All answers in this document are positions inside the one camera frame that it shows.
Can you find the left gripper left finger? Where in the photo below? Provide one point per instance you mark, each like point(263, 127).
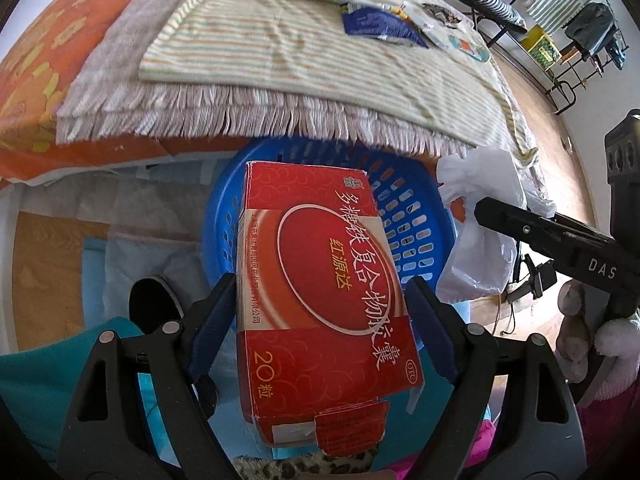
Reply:
point(141, 405)

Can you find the yellow crate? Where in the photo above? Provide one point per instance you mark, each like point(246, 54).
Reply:
point(540, 47)

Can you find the orange floral bedsheet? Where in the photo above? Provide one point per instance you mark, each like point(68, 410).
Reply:
point(35, 76)

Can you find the dark hanging jacket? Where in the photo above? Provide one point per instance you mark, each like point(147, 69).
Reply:
point(594, 29)

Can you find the blue plastic basket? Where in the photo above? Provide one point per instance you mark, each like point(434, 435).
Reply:
point(400, 209)

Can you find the white printed label sachet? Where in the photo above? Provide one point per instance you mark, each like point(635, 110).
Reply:
point(431, 29)

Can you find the yellow colourful candy wrapper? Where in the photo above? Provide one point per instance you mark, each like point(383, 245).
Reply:
point(399, 11)

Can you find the blue foil pouch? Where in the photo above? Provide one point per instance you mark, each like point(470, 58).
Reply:
point(375, 23)

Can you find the black clothes rack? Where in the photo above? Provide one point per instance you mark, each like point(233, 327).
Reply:
point(571, 42)

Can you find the red medicine box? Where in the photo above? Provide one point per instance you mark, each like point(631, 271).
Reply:
point(324, 336)

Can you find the striped yellow towel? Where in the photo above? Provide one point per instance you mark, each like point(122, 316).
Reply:
point(300, 48)

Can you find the brown snickers wrapper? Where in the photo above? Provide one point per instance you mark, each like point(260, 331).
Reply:
point(443, 15)

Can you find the white plastic bag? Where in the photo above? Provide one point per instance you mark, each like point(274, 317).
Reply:
point(490, 188)

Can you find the light blue snack wrapper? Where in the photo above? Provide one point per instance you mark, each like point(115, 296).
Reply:
point(479, 53)

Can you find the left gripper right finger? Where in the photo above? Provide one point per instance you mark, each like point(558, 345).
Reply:
point(538, 434)

